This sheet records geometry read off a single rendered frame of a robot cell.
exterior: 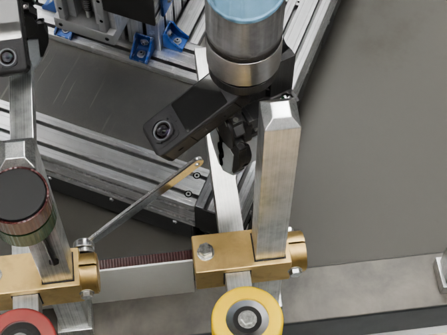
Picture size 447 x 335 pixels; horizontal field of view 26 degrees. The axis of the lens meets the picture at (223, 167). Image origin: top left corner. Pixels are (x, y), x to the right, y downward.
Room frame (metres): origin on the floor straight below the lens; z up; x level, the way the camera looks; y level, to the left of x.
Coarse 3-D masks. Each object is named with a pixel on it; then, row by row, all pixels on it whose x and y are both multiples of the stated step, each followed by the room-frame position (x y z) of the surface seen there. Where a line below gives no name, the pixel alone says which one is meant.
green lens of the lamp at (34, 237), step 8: (56, 216) 0.42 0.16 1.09; (48, 224) 0.41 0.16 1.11; (0, 232) 0.40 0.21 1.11; (32, 232) 0.40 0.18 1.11; (40, 232) 0.40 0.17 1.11; (48, 232) 0.40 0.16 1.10; (8, 240) 0.39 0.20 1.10; (16, 240) 0.39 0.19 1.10; (24, 240) 0.39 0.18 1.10; (32, 240) 0.39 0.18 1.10; (40, 240) 0.40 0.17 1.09
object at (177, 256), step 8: (136, 256) 0.56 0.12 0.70; (144, 256) 0.56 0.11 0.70; (152, 256) 0.56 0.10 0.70; (160, 256) 0.56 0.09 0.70; (168, 256) 0.56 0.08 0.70; (176, 256) 0.56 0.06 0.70; (184, 256) 0.56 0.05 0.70; (104, 264) 0.55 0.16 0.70; (112, 264) 0.55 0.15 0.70; (120, 264) 0.55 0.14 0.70; (128, 264) 0.55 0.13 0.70; (136, 264) 0.55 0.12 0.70; (144, 264) 0.55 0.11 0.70
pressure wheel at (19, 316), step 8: (8, 312) 0.40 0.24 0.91; (16, 312) 0.40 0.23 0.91; (24, 312) 0.40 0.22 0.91; (32, 312) 0.40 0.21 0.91; (40, 312) 0.40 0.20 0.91; (0, 320) 0.39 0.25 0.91; (8, 320) 0.39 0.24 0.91; (16, 320) 0.39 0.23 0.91; (24, 320) 0.39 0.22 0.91; (32, 320) 0.39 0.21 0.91; (40, 320) 0.39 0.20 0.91; (48, 320) 0.39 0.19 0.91; (0, 328) 0.38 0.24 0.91; (8, 328) 0.38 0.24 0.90; (16, 328) 0.38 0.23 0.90; (24, 328) 0.38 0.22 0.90; (32, 328) 0.38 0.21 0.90; (40, 328) 0.38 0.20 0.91; (48, 328) 0.38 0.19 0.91
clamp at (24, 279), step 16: (0, 256) 0.48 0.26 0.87; (16, 256) 0.48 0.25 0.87; (32, 256) 0.48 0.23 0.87; (80, 256) 0.49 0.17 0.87; (96, 256) 0.49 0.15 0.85; (16, 272) 0.46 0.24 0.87; (32, 272) 0.46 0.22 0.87; (80, 272) 0.46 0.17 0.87; (96, 272) 0.46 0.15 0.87; (0, 288) 0.44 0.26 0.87; (16, 288) 0.44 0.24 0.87; (32, 288) 0.44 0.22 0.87; (48, 288) 0.44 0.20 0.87; (64, 288) 0.44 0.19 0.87; (80, 288) 0.45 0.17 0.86; (96, 288) 0.45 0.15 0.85; (0, 304) 0.43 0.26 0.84; (48, 304) 0.44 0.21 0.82
